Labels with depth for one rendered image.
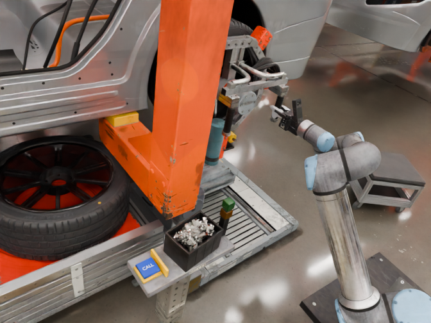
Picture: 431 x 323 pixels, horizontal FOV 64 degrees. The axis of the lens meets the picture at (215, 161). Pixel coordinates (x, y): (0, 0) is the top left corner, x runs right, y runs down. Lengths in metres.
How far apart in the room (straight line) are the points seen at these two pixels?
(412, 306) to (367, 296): 0.15
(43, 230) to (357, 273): 1.21
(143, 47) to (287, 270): 1.44
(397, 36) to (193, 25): 3.22
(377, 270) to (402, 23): 2.70
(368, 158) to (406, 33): 2.95
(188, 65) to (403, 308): 1.12
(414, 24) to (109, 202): 3.39
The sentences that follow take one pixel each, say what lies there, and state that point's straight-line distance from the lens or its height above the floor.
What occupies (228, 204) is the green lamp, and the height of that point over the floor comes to 0.66.
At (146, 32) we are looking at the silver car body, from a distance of 1.62.
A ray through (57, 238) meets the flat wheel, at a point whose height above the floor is 0.43.
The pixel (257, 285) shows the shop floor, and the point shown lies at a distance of 2.02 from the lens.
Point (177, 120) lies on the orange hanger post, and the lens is 1.18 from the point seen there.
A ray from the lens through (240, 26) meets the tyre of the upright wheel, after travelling 1.85.
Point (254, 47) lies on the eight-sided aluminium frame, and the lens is 1.85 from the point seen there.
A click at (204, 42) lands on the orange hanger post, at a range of 1.11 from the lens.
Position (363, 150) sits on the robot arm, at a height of 1.05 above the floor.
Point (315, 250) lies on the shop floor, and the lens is 2.32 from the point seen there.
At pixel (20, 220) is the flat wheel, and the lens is 1.58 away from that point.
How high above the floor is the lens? 1.61
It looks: 36 degrees down
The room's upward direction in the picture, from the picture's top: 12 degrees clockwise
